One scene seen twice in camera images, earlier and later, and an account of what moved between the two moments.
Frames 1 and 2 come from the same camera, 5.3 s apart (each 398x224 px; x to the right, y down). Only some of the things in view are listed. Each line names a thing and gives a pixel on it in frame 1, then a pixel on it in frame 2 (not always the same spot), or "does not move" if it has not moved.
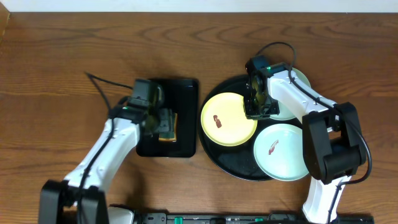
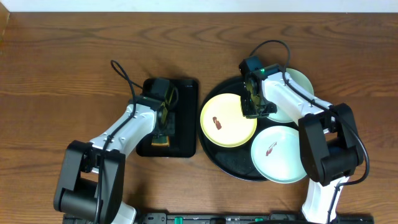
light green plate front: x=278 y=152 does not move
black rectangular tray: x=182 y=96 does not move
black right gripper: x=250 y=113 does not move
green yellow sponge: x=171 y=135 to x=162 y=140
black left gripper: x=165 y=121 to x=165 y=130
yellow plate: x=224 y=119 does not move
